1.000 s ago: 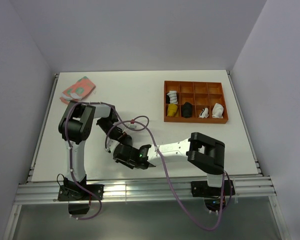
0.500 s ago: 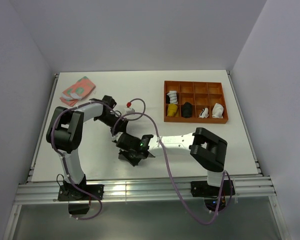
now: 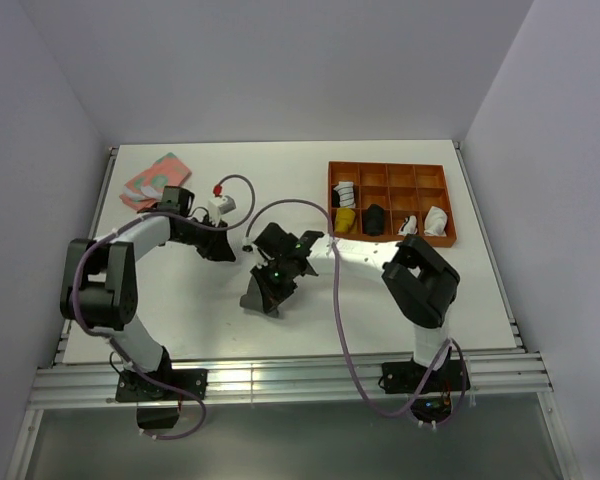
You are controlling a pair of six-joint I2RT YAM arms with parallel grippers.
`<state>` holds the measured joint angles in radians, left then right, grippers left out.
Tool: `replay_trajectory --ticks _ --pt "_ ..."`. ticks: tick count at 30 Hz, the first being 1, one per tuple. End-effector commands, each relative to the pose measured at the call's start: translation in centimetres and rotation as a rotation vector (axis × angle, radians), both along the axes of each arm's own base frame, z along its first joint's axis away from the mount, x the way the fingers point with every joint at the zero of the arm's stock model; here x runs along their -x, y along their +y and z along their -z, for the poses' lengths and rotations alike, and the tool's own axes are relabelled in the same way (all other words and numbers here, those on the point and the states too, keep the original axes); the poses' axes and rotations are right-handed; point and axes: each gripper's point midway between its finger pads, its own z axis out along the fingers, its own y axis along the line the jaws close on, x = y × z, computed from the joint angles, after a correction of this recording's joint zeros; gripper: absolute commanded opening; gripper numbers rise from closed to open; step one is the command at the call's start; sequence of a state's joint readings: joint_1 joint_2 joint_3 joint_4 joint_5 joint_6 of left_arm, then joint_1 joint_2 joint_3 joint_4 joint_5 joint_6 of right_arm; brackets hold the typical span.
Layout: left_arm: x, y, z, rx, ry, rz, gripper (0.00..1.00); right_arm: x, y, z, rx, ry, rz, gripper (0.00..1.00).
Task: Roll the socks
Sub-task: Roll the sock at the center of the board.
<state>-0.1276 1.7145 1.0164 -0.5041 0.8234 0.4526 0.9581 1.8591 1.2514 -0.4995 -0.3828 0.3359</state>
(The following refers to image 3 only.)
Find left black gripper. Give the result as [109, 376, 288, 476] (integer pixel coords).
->
[173, 214, 236, 262]

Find white black striped sock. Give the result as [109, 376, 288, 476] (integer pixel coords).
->
[331, 181, 356, 209]

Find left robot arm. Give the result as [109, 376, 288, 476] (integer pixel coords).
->
[60, 187, 236, 399]

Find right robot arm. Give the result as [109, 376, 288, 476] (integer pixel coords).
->
[240, 222, 460, 390]

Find pink green patterned socks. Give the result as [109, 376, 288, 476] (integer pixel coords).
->
[119, 153, 191, 212]

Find yellow rolled sock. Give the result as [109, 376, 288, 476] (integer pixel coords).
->
[334, 208, 356, 234]

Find white black rolled sock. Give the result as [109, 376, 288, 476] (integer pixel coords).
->
[397, 215, 418, 237]

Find orange compartment tray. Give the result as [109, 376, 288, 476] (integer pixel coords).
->
[327, 162, 457, 248]

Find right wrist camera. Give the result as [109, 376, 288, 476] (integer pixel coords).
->
[242, 237, 269, 268]

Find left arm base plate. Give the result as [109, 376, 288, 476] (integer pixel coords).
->
[115, 368, 208, 403]

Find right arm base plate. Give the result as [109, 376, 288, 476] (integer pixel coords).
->
[378, 360, 471, 395]

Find aluminium frame rail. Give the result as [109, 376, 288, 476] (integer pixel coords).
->
[27, 351, 553, 410]

